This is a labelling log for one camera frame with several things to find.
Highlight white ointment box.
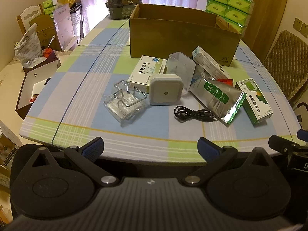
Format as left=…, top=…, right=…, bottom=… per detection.
left=193, top=46, right=231, bottom=79

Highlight clear wire holder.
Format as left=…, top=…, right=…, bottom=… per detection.
left=103, top=80, right=149, bottom=124

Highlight red candy packet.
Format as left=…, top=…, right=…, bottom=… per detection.
left=216, top=79, right=233, bottom=86

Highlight plaid tablecloth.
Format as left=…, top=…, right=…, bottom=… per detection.
left=20, top=17, right=301, bottom=164

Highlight black cable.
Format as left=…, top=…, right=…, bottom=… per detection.
left=173, top=105, right=219, bottom=123

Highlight white square night light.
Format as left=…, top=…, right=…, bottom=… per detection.
left=149, top=74, right=183, bottom=106

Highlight brown cardboard box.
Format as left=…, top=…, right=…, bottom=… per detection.
left=130, top=4, right=242, bottom=66

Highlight wall power sockets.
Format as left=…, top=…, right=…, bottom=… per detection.
left=293, top=18, right=308, bottom=38

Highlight clear plastic container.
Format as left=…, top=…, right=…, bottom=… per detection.
left=167, top=52, right=196, bottom=94

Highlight dark open gift box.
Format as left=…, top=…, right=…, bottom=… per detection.
left=15, top=52, right=61, bottom=120

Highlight brown cardboard carton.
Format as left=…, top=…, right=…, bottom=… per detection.
left=30, top=15, right=61, bottom=51

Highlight green tissue pack stack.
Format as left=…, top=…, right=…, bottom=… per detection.
left=205, top=0, right=255, bottom=37

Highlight dark food container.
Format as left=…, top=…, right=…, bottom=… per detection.
left=105, top=0, right=142, bottom=20

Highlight silver green tea bag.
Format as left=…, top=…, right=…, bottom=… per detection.
left=189, top=65, right=246, bottom=124

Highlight white crinkled plastic bag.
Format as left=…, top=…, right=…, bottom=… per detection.
left=14, top=23, right=46, bottom=68

